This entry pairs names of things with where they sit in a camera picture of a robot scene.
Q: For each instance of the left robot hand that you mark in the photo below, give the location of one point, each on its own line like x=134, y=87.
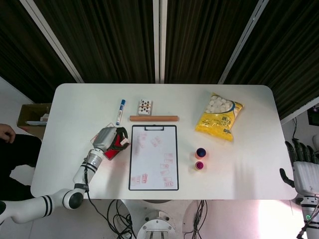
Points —
x=106, y=138

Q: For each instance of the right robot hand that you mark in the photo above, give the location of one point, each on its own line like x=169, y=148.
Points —
x=305, y=176

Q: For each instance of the red and white stamp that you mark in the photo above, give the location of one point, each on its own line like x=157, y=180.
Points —
x=124, y=142

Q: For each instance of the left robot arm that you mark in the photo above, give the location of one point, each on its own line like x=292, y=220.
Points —
x=92, y=161

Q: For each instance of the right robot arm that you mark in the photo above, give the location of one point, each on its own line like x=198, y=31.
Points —
x=310, y=209

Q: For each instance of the white grey robot base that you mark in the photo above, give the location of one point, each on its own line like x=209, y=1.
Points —
x=155, y=221

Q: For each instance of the red ink pad clear lid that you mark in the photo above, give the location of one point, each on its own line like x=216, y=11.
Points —
x=109, y=154

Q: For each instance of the black clipboard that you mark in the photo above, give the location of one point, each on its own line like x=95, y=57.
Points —
x=154, y=128

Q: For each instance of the blue white marker pen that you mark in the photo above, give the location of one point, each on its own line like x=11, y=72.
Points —
x=120, y=112

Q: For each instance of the playing card deck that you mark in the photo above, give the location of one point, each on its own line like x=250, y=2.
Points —
x=144, y=107

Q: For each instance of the wooden rolling pin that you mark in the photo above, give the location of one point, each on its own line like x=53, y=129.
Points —
x=154, y=118

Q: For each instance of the white paper with red stamps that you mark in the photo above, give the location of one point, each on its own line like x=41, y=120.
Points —
x=152, y=164

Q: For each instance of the cardboard box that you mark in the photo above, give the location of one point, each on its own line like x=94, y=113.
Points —
x=30, y=112

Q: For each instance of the person in black clothes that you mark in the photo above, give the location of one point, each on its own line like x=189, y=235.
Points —
x=15, y=159

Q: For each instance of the purple stacking cup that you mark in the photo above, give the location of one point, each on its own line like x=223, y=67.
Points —
x=201, y=152

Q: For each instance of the blue cap stamp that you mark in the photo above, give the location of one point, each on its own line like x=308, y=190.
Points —
x=200, y=157

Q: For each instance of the pink stacking cup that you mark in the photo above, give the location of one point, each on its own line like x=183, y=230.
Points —
x=199, y=165

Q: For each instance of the magenta cap stamp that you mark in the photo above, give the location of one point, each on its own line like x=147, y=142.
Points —
x=199, y=169

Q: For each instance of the dark pleated curtain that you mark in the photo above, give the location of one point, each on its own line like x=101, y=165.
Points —
x=112, y=37

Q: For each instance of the yellow marshmallow bag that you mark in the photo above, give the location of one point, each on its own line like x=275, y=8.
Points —
x=216, y=124

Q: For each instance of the white frame post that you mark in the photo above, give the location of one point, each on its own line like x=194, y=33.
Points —
x=243, y=42
x=159, y=39
x=52, y=42

